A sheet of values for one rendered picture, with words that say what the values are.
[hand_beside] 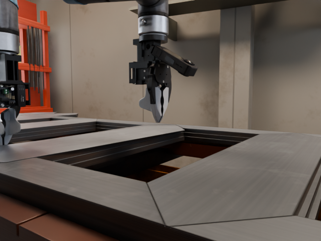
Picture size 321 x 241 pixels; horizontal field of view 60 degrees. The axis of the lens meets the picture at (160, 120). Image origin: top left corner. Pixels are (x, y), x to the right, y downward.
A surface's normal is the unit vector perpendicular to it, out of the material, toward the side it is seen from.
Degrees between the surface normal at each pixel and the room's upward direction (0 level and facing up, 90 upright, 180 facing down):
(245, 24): 90
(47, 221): 0
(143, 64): 91
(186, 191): 0
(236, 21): 90
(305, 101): 90
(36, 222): 0
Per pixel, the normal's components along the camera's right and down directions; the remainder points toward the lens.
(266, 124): -0.43, 0.08
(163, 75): 0.84, 0.06
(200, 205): 0.00, -1.00
